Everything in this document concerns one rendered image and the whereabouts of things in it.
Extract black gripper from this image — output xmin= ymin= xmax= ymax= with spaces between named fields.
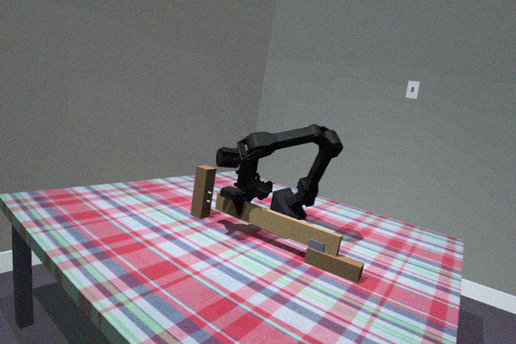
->
xmin=219 ymin=168 xmax=259 ymax=216

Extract long brown wooden plank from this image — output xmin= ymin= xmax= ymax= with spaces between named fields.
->
xmin=214 ymin=192 xmax=342 ymax=257

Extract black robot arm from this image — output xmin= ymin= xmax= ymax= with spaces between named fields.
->
xmin=216 ymin=124 xmax=343 ymax=212

